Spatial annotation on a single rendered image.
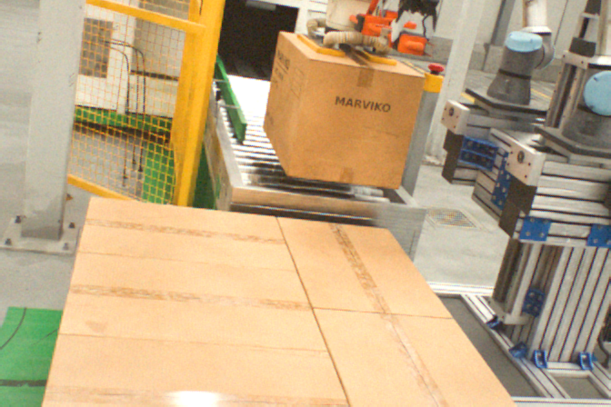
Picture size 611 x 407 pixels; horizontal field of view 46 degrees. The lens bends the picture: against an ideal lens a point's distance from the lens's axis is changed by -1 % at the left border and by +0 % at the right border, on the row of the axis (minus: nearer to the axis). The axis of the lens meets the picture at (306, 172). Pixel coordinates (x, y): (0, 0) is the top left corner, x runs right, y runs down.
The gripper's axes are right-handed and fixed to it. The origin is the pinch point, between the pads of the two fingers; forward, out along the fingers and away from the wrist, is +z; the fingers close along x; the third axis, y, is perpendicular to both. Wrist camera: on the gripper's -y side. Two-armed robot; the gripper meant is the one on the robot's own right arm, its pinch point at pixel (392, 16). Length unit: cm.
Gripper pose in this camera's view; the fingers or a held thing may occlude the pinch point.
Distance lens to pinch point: 300.5
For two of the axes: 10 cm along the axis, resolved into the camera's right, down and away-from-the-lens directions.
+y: 2.1, 3.4, -9.2
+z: -1.9, 9.3, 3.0
